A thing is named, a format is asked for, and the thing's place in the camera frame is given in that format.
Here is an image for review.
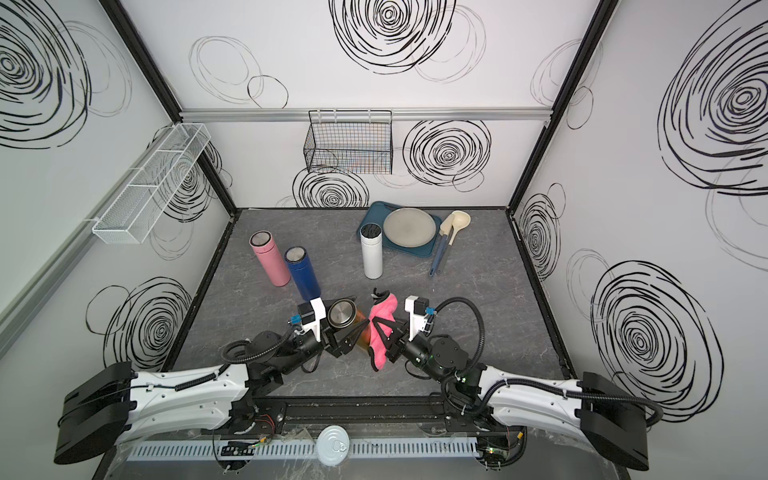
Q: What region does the teal tray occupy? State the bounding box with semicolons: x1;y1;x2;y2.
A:
357;201;442;259

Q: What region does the pink thermos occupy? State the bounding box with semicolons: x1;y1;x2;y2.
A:
249;230;291;287

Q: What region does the white mesh shelf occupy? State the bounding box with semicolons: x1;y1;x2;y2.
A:
92;123;210;244

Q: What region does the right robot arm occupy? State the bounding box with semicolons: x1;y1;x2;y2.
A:
372;317;663;471

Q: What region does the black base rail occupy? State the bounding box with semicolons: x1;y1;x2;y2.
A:
203;393;525;438

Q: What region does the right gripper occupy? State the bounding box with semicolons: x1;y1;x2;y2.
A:
375;316;450;388

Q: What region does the pink cloth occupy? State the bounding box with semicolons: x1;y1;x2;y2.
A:
367;290;398;372

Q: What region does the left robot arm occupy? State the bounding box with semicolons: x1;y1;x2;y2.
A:
54;319;368;465

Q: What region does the grey round plate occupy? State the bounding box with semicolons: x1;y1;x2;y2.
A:
383;208;437;248

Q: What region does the white slotted cable duct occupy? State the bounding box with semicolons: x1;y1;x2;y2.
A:
127;437;479;462

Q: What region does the beige ladle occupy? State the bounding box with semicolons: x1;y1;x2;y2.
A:
448;210;471;246

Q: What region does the blue handled utensil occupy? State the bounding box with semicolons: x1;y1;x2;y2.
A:
429;213;454;277

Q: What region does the black wire basket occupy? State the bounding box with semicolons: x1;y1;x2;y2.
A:
303;109;394;175

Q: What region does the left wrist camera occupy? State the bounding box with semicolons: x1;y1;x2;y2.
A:
290;297;327;342

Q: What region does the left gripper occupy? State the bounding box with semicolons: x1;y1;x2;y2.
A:
278;297;366;378

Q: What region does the blue thermos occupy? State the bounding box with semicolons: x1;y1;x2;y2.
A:
284;246;321;302

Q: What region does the white round can lid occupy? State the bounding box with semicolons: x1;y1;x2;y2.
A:
315;425;350;467

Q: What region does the white thermos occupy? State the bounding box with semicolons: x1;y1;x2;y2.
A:
360;223;383;280

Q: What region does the gold thermos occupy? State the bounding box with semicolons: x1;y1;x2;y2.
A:
327;298;370;348

